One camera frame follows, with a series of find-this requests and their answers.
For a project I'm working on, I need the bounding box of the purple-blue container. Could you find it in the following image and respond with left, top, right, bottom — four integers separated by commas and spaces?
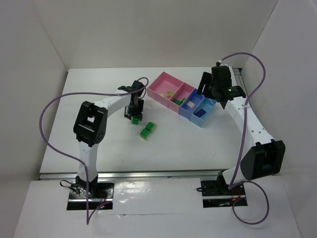
179, 89, 204, 120

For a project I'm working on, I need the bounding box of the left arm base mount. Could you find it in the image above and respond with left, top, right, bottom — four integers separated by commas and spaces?
60, 179, 115, 211

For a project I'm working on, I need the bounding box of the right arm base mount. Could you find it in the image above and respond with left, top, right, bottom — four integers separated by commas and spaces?
196, 180, 248, 208

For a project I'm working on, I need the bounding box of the light blue container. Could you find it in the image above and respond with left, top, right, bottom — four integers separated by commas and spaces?
190, 98, 217, 127

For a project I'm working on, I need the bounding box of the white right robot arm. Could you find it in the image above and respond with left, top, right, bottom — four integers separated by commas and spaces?
198, 64, 286, 194

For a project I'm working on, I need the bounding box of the green stepped lego brick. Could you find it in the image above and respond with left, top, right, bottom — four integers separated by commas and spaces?
132, 117, 139, 125

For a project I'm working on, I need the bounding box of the aluminium side rail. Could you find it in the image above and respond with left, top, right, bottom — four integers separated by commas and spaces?
232, 67, 256, 115

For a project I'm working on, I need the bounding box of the small green lego brick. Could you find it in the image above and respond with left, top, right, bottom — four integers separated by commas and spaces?
173, 97, 186, 106

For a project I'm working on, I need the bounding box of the dark purple lego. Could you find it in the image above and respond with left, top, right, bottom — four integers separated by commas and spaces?
194, 109, 206, 118

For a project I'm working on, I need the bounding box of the aluminium front rail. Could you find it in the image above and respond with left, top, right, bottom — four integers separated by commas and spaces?
39, 170, 221, 181

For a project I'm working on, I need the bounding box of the large pink container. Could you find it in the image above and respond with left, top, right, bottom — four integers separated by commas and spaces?
147, 72, 184, 108

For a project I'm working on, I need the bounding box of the beige lego brick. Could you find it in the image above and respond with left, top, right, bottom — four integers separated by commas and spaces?
186, 101, 196, 109

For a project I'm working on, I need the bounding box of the green and yellow lego stack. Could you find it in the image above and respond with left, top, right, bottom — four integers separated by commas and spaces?
140, 121, 157, 140

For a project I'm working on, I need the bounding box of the yellow-green sloped lego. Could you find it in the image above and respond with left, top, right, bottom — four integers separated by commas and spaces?
166, 91, 173, 98

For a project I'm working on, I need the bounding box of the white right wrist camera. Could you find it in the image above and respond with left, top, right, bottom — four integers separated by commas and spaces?
216, 60, 234, 75

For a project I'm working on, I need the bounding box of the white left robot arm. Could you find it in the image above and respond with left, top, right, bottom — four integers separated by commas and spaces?
73, 79, 146, 193

